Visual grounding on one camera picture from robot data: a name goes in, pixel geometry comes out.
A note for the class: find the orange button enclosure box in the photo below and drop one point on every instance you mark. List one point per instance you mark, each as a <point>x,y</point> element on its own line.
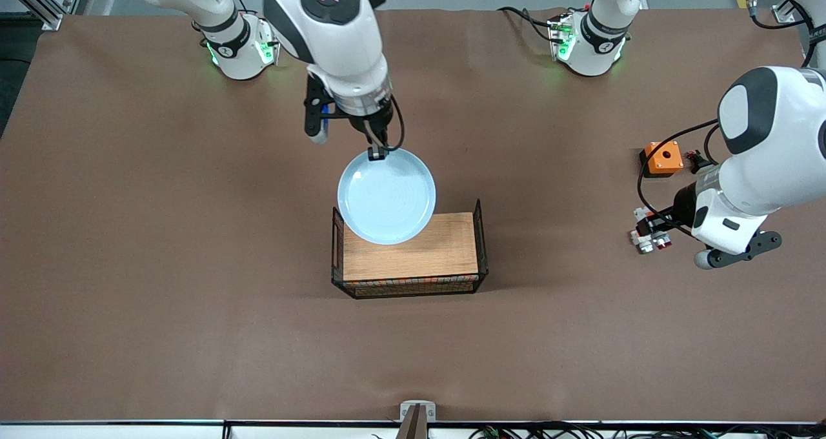
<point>663,157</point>

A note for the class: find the brown table cover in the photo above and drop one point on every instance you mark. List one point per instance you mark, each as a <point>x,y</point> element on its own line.
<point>193,348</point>

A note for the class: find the light blue plate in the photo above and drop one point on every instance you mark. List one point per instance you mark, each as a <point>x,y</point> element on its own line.
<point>387,197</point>

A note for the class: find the small black push button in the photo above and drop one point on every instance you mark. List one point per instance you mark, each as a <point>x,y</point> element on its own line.
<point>695,161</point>

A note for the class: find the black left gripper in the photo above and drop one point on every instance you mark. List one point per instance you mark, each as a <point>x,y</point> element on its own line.
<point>683,210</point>

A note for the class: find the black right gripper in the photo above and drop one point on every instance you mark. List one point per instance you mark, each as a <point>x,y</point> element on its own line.
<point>373,124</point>

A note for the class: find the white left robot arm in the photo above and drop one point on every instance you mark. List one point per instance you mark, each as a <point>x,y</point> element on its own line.
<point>774,168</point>

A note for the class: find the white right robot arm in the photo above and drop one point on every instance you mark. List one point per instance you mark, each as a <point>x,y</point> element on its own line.
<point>342,39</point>

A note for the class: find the wooden board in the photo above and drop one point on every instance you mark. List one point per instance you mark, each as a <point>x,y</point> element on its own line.
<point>452,252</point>

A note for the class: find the orange grey switch block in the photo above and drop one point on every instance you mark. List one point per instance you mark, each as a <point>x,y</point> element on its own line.
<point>639,245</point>

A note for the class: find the aluminium frame profile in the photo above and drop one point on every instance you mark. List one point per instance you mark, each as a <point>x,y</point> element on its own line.
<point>39,6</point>
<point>784,11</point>

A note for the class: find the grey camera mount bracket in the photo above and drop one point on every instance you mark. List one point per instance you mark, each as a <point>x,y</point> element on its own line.
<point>416,413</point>

